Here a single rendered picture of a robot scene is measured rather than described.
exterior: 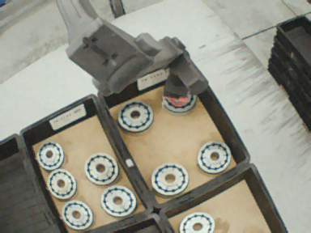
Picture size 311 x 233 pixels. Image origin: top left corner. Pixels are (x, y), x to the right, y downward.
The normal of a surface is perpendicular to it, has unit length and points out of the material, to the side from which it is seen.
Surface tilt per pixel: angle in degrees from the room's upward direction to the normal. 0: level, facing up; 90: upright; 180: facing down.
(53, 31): 0
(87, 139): 0
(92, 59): 68
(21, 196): 0
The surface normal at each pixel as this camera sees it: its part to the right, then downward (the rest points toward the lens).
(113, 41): 0.23, 0.60
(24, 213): -0.03, -0.48
